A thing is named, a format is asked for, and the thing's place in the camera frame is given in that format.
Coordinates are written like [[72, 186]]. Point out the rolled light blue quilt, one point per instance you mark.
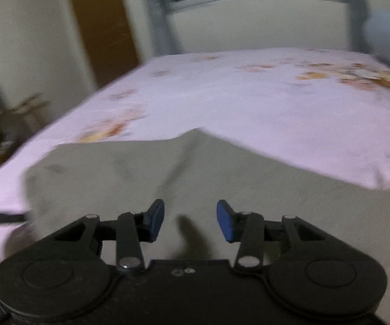
[[389, 37]]

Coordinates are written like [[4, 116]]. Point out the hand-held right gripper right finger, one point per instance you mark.
[[225, 221]]

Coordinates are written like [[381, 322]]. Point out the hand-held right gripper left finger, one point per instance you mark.
[[156, 220]]

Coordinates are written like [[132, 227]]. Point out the bed with pink floral sheet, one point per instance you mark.
[[249, 108]]

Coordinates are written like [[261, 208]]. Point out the brown wooden door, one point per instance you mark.
[[103, 30]]

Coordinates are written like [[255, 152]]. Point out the wooden chair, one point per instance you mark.
[[19, 125]]

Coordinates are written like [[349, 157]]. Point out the grey-green pants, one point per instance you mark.
[[283, 210]]

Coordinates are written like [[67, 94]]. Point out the grey curtain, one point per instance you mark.
[[163, 13], [354, 10]]

